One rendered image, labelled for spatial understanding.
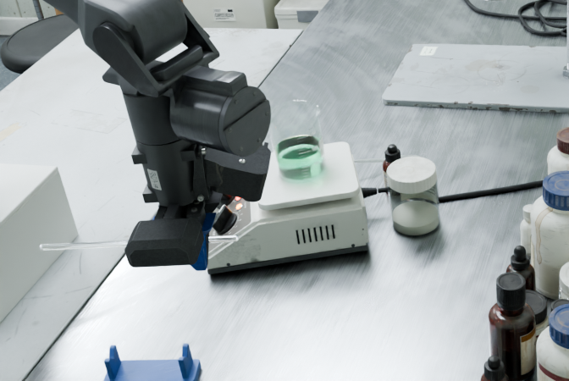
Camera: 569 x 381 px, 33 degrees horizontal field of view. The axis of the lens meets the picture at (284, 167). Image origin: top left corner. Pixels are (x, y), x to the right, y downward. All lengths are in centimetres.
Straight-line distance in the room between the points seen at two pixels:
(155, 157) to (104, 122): 74
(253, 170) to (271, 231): 29
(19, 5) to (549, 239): 379
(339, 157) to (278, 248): 14
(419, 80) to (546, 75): 19
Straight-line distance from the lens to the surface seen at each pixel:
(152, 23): 78
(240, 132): 76
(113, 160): 145
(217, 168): 83
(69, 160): 148
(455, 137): 136
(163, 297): 115
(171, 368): 103
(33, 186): 122
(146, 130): 82
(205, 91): 77
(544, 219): 102
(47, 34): 273
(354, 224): 112
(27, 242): 121
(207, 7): 359
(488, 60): 155
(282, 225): 111
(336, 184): 112
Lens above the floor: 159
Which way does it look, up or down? 31 degrees down
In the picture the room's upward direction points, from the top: 10 degrees counter-clockwise
